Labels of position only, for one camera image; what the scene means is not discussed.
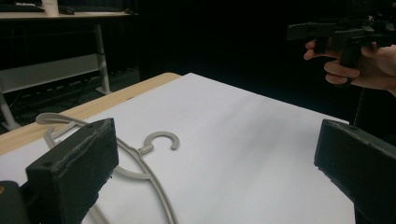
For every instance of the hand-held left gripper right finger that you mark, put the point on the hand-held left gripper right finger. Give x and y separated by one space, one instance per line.
364 165

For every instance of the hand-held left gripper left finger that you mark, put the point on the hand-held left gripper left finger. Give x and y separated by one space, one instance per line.
71 168

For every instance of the grey plastic clothes hanger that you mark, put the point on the grey plastic clothes hanger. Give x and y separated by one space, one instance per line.
157 182

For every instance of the white stand leg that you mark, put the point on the white stand leg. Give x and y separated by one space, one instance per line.
7 115

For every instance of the desk with white legs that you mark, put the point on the desk with white legs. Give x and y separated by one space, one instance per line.
49 70

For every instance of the white table sheet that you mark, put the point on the white table sheet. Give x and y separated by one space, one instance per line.
236 149

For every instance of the dark computer mouse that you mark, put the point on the dark computer mouse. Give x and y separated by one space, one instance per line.
66 10

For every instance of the white cylinder cup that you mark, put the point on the white cylinder cup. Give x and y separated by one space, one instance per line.
50 7

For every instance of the dark keyboard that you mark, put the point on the dark keyboard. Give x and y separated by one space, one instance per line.
18 8

